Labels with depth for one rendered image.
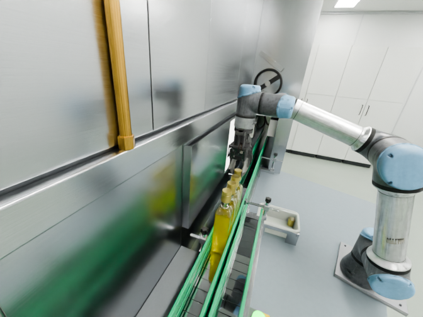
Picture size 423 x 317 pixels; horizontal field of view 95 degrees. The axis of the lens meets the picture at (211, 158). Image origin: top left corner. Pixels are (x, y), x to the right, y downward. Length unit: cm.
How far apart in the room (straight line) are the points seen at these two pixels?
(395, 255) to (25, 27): 99
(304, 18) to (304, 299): 160
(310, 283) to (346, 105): 387
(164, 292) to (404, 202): 77
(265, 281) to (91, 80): 92
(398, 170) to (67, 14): 77
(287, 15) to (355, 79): 303
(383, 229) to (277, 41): 132
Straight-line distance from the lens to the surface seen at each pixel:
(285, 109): 68
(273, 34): 170
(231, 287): 79
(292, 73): 167
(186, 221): 78
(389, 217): 83
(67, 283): 45
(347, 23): 504
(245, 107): 70
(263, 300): 95
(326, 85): 447
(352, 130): 84
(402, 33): 523
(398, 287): 96
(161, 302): 76
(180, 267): 82
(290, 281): 104
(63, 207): 33
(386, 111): 478
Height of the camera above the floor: 154
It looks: 24 degrees down
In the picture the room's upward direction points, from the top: 5 degrees clockwise
